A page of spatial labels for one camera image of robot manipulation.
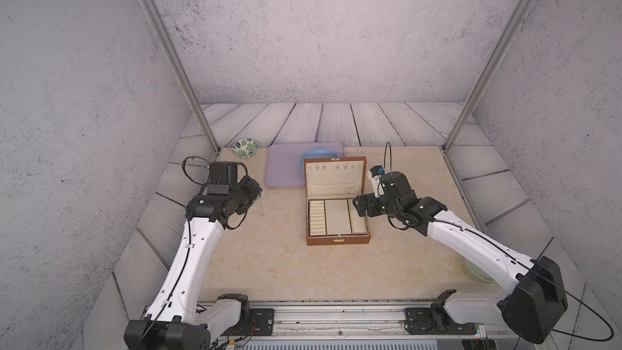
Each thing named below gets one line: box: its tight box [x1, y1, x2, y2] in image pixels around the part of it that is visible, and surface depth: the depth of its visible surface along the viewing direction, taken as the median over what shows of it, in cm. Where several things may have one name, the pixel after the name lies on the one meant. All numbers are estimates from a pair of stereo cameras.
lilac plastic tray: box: [264, 141, 346, 188], surface depth 124 cm
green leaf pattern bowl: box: [231, 137, 259, 159], surface depth 121 cm
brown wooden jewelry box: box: [303, 156, 371, 247], surface depth 93 cm
